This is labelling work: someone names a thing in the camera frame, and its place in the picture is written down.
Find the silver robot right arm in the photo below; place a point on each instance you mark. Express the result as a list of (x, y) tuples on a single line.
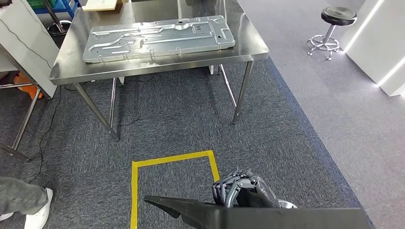
[(288, 204)]

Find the white lit display counter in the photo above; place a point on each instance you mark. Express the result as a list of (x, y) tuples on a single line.
[(373, 47)]

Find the person's white shoe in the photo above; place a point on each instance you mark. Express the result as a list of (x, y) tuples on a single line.
[(5, 216), (39, 215)]

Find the blue metal shelf rack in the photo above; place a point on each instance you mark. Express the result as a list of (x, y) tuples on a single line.
[(68, 6)]

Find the stamped sheet metal panel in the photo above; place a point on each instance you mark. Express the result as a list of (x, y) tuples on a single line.
[(158, 41)]

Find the metal stanchion with round base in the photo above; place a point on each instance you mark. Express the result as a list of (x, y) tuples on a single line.
[(60, 28)]

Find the person's leg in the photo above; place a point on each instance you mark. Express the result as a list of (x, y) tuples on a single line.
[(19, 196)]

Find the orange object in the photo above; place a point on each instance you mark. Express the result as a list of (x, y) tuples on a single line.
[(30, 91)]

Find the stainless steel workbench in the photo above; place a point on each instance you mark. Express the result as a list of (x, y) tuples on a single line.
[(250, 47)]

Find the black plastic plate bracket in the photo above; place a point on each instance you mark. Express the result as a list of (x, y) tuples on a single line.
[(253, 218)]

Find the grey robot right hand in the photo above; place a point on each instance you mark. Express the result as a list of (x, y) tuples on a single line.
[(256, 192)]

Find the steel table frame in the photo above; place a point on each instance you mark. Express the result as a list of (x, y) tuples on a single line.
[(27, 117)]

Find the pale wooden board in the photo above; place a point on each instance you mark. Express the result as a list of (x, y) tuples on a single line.
[(101, 4)]

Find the black seat chrome stool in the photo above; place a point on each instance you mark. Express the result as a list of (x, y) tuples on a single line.
[(338, 15)]

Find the white flat panel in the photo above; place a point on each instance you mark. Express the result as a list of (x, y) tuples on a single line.
[(25, 41)]

